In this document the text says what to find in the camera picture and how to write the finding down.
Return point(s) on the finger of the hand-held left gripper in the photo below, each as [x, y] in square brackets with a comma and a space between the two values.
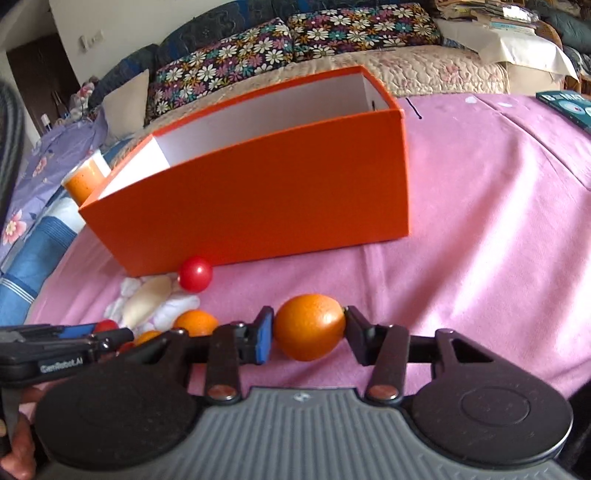
[113, 338]
[76, 331]

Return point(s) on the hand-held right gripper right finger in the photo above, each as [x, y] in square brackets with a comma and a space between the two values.
[358, 337]

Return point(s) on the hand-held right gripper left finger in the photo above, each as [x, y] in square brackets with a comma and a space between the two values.
[265, 337]

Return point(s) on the large orange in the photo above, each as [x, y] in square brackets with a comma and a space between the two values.
[309, 327]

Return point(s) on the orange cardboard box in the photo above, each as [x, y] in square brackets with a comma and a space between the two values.
[277, 198]

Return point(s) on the person's left hand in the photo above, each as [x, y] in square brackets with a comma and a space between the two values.
[21, 457]

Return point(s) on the small red fruit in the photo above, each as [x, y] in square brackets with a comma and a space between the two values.
[106, 326]

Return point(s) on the small orange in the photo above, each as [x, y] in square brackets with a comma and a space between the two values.
[147, 337]

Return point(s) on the white and beige plush toy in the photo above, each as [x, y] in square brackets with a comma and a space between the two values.
[147, 295]

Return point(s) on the medium orange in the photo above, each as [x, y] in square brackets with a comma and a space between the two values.
[196, 323]

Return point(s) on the blue striped blanket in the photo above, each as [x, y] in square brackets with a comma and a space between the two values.
[32, 267]

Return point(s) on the shiny red ball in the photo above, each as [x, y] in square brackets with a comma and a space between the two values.
[195, 274]

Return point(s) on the orange speckled canister white lid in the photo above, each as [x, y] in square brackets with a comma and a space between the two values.
[85, 182]

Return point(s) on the pink tablecloth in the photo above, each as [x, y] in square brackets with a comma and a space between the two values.
[485, 221]

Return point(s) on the purple floral blanket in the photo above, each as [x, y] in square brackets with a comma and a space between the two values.
[51, 157]

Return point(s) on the plain beige pillow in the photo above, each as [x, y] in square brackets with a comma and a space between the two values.
[127, 106]

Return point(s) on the dark wooden cabinet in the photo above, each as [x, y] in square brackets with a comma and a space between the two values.
[37, 78]

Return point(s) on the beige quilted bedspread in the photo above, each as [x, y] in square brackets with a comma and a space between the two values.
[415, 69]

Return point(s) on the dark floral pillow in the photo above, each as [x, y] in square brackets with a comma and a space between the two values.
[221, 64]
[364, 30]

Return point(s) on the brown cardboard box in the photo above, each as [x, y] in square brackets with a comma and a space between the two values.
[531, 78]

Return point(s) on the teal book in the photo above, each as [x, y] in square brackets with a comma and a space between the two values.
[570, 108]

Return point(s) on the dark blue patterned cushion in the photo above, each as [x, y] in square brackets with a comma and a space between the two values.
[323, 7]
[207, 23]

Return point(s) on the cream cloth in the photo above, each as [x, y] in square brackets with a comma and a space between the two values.
[508, 46]

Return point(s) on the stack of books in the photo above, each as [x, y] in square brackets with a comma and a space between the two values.
[503, 18]

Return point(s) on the white wall switch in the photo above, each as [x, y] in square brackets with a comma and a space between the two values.
[91, 40]

